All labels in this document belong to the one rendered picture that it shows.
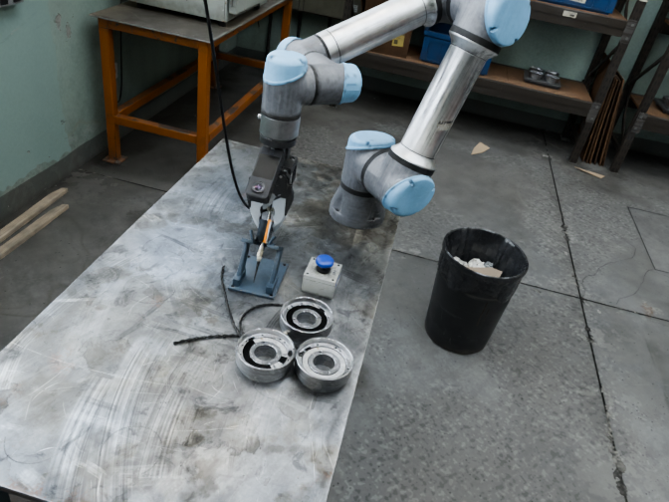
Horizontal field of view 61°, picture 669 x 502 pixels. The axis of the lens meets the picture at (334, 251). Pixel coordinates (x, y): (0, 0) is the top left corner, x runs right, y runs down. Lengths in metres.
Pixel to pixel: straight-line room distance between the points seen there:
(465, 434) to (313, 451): 1.23
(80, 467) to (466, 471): 1.38
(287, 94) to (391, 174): 0.36
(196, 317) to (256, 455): 0.33
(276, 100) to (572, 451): 1.67
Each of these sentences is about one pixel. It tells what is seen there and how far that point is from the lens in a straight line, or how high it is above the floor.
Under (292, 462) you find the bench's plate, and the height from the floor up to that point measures 0.80.
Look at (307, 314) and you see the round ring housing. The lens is 1.14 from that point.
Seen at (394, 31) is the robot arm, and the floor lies 1.29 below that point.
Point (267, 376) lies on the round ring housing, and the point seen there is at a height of 0.82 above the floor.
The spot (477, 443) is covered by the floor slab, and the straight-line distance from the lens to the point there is 2.13.
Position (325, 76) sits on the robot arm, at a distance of 1.09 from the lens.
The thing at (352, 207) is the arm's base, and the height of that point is 0.85.
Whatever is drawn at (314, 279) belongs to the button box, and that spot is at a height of 0.84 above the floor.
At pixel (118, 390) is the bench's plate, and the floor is 0.80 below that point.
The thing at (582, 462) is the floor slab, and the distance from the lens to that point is 2.26.
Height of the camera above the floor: 1.57
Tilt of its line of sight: 34 degrees down
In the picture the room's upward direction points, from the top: 11 degrees clockwise
